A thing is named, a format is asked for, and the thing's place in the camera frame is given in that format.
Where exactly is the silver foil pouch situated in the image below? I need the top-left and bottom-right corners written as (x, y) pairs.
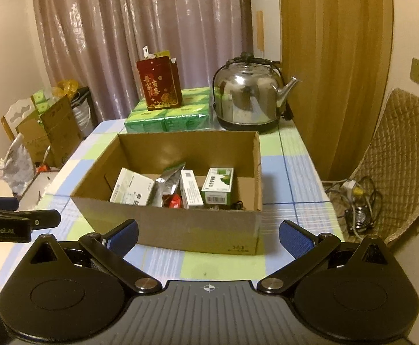
top-left (149, 162), bottom-right (185, 207)

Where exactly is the long white green medicine box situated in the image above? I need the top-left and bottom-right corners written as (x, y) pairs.
top-left (180, 170), bottom-right (204, 210)

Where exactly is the white green throat spray box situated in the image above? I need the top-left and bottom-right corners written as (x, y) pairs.
top-left (201, 167), bottom-right (235, 206)

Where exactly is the white plastic bag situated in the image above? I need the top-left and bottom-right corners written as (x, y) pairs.
top-left (0, 133), bottom-right (36, 196)

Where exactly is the small red packet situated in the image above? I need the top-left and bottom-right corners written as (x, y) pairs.
top-left (163, 193), bottom-right (182, 209)

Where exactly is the small brown carton on chair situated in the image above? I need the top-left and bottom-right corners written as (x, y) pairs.
top-left (18, 96), bottom-right (82, 168)

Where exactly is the white carved chair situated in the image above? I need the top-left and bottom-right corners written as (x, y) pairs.
top-left (0, 97), bottom-right (38, 141)

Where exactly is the large open cardboard box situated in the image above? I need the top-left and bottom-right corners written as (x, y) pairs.
top-left (71, 130), bottom-right (262, 256)

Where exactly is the green tissue pack stack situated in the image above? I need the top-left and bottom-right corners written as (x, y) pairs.
top-left (124, 87), bottom-right (212, 133)

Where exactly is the steel electric kettle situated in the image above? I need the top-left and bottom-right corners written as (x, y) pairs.
top-left (212, 52), bottom-right (299, 132)

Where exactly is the red gift box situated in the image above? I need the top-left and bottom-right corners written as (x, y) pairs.
top-left (136, 50), bottom-right (182, 111)

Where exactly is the wooden door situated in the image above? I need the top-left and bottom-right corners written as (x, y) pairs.
top-left (281, 0), bottom-right (393, 180)

